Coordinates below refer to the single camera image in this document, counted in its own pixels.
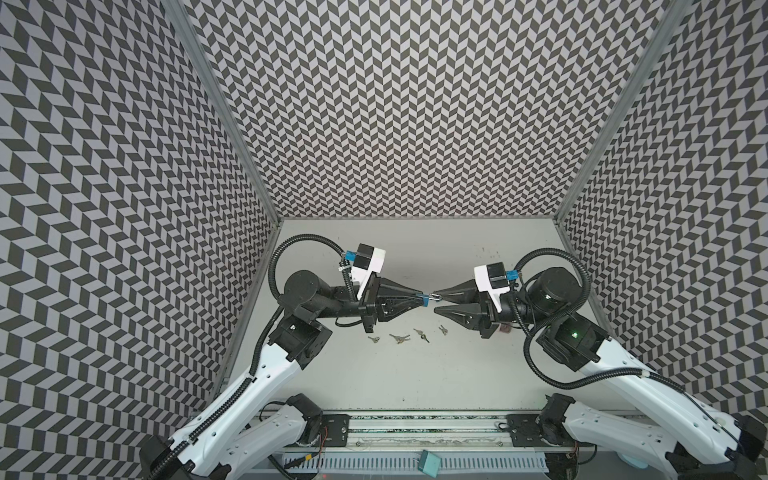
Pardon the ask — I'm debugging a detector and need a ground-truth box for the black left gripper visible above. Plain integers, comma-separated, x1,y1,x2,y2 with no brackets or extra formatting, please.
310,271,423,333

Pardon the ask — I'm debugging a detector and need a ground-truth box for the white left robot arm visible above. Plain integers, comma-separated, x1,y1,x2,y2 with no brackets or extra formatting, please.
139,234,429,479

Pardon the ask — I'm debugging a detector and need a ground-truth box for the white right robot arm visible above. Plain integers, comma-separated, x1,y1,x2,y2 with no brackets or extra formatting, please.
434,248,767,479

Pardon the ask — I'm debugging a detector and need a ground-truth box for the teal square block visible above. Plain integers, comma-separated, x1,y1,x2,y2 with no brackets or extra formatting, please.
417,450,442,478

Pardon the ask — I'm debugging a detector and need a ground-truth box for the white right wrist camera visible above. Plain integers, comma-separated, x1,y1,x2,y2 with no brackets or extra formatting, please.
473,262,520,313

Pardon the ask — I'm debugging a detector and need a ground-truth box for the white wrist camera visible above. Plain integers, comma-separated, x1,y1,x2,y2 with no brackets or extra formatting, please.
344,243,386,300
473,262,520,313

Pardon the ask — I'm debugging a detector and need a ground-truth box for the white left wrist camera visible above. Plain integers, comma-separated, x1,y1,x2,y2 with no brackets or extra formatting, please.
344,243,386,300

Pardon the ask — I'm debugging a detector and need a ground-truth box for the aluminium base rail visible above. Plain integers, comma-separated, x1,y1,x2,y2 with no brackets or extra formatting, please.
324,410,596,454

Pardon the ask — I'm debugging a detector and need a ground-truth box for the aluminium left corner post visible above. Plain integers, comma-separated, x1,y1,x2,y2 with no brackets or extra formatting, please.
162,0,280,224

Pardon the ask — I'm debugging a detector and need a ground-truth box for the aluminium corner post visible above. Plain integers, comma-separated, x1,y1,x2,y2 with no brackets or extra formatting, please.
553,0,694,227
162,0,280,224

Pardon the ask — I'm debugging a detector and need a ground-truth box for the aluminium right corner post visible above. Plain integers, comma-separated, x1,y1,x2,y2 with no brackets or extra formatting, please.
553,0,694,227

